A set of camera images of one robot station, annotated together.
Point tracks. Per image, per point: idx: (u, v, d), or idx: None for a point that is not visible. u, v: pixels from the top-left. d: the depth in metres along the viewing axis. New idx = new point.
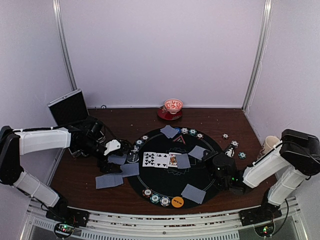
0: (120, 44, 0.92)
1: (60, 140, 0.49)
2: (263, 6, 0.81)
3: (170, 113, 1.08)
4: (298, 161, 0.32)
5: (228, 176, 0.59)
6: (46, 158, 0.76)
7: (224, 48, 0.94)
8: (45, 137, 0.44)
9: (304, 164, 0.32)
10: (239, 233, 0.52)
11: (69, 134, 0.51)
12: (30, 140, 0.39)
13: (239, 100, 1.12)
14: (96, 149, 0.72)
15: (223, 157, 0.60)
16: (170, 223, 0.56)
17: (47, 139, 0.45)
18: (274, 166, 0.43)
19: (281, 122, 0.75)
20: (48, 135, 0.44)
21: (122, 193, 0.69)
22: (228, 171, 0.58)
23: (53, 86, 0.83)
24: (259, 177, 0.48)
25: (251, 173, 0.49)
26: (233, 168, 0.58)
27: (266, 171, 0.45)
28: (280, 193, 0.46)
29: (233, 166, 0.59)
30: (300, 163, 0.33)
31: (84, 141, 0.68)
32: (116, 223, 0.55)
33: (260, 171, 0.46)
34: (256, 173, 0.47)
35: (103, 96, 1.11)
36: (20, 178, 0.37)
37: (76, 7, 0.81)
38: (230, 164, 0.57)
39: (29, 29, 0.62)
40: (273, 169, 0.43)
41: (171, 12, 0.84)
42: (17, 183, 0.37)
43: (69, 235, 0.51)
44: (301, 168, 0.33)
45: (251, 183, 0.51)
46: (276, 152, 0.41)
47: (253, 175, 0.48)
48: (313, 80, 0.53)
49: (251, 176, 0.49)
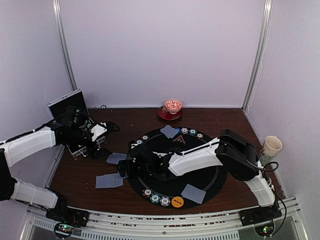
0: (120, 43, 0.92)
1: (44, 140, 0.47)
2: (263, 6, 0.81)
3: (170, 113, 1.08)
4: (233, 165, 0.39)
5: (146, 163, 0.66)
6: (46, 158, 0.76)
7: (223, 48, 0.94)
8: (30, 142, 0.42)
9: (238, 168, 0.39)
10: (239, 233, 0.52)
11: (53, 132, 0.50)
12: (15, 149, 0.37)
13: (239, 100, 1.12)
14: (84, 136, 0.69)
15: (137, 147, 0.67)
16: (170, 223, 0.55)
17: (32, 144, 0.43)
18: (201, 161, 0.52)
19: (281, 122, 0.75)
20: (32, 140, 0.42)
21: (122, 193, 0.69)
22: (144, 158, 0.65)
23: (53, 87, 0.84)
24: (185, 167, 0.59)
25: (178, 162, 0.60)
26: (146, 155, 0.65)
27: (191, 162, 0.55)
28: (262, 196, 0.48)
29: (146, 153, 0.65)
30: (236, 168, 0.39)
31: (70, 135, 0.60)
32: (116, 223, 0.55)
33: (187, 161, 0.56)
34: (183, 163, 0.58)
35: (103, 96, 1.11)
36: (16, 190, 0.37)
37: (76, 6, 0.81)
38: (142, 151, 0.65)
39: (30, 30, 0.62)
40: (199, 163, 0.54)
41: (170, 12, 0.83)
42: (14, 196, 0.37)
43: (69, 235, 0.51)
44: (232, 171, 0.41)
45: (176, 171, 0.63)
46: (210, 150, 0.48)
47: (181, 163, 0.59)
48: (313, 80, 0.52)
49: (178, 164, 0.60)
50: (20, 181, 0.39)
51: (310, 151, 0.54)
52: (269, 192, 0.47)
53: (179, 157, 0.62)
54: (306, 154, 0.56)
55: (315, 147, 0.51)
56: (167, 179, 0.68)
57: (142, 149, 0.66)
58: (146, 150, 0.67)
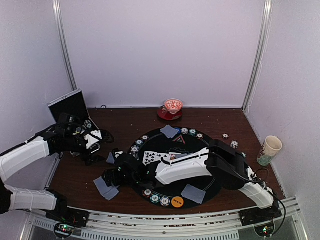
0: (120, 43, 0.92)
1: (39, 151, 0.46)
2: (264, 6, 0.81)
3: (170, 113, 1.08)
4: (220, 174, 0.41)
5: (132, 172, 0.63)
6: (46, 159, 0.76)
7: (224, 49, 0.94)
8: (22, 154, 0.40)
9: (229, 179, 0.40)
10: (239, 233, 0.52)
11: (46, 142, 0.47)
12: (7, 163, 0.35)
13: (239, 100, 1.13)
14: (79, 143, 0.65)
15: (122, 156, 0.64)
16: (170, 223, 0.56)
17: (25, 156, 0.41)
18: (189, 171, 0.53)
19: (281, 122, 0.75)
20: (24, 152, 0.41)
21: (122, 193, 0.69)
22: (129, 167, 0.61)
23: (53, 87, 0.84)
24: (172, 177, 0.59)
25: (166, 172, 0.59)
26: (132, 165, 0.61)
27: (180, 172, 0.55)
28: (259, 199, 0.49)
29: (133, 162, 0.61)
30: (225, 178, 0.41)
31: (64, 144, 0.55)
32: (116, 223, 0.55)
33: (175, 172, 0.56)
34: (171, 173, 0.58)
35: (103, 96, 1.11)
36: (12, 200, 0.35)
37: (76, 6, 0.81)
38: (128, 161, 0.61)
39: (30, 31, 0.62)
40: (186, 173, 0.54)
41: (170, 12, 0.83)
42: (11, 207, 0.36)
43: (69, 235, 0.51)
44: (223, 181, 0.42)
45: (164, 180, 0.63)
46: (200, 161, 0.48)
47: (169, 173, 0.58)
48: (313, 80, 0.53)
49: (166, 174, 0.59)
50: (16, 192, 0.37)
51: (310, 152, 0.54)
52: (265, 194, 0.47)
53: (167, 166, 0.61)
54: (307, 154, 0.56)
55: (315, 147, 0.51)
56: (153, 187, 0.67)
57: (127, 158, 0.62)
58: (133, 159, 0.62)
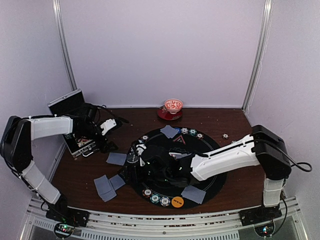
0: (120, 43, 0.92)
1: (63, 125, 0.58)
2: (264, 6, 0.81)
3: (170, 113, 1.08)
4: (273, 164, 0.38)
5: (163, 167, 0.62)
6: (45, 158, 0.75)
7: (223, 49, 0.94)
8: (50, 123, 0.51)
9: (278, 169, 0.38)
10: (239, 233, 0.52)
11: (70, 120, 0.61)
12: (39, 125, 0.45)
13: (239, 100, 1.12)
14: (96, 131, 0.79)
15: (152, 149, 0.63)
16: (170, 223, 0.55)
17: (52, 125, 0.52)
18: (233, 163, 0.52)
19: (281, 122, 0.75)
20: (53, 122, 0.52)
21: (122, 193, 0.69)
22: (160, 161, 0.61)
23: (53, 87, 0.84)
24: (212, 169, 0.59)
25: (203, 165, 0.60)
26: (163, 158, 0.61)
27: (220, 164, 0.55)
28: (269, 196, 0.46)
29: (164, 156, 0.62)
30: (274, 168, 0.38)
31: (84, 126, 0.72)
32: (116, 223, 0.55)
33: (216, 164, 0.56)
34: (210, 166, 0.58)
35: (103, 96, 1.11)
36: (30, 165, 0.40)
37: (76, 6, 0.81)
38: (158, 154, 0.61)
39: (30, 32, 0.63)
40: (230, 165, 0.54)
41: (170, 12, 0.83)
42: (25, 172, 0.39)
43: (69, 235, 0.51)
44: (269, 172, 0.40)
45: (198, 175, 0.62)
46: (245, 149, 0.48)
47: (208, 166, 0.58)
48: (312, 80, 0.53)
49: (205, 168, 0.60)
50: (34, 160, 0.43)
51: (310, 151, 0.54)
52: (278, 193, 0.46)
53: (204, 160, 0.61)
54: (307, 154, 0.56)
55: (315, 146, 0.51)
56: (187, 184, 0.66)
57: (157, 152, 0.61)
58: (163, 153, 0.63)
